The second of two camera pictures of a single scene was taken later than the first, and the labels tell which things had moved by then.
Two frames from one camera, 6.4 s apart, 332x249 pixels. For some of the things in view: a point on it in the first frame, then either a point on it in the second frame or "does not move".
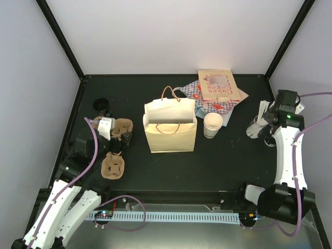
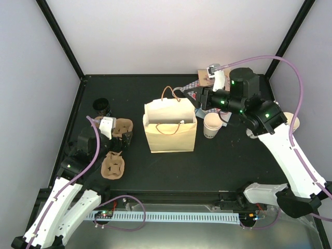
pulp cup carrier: x=112 y=166 does not move
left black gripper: x=124 y=142 does not move
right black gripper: x=267 y=114 -> x=201 y=92
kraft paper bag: x=170 y=123 does not move
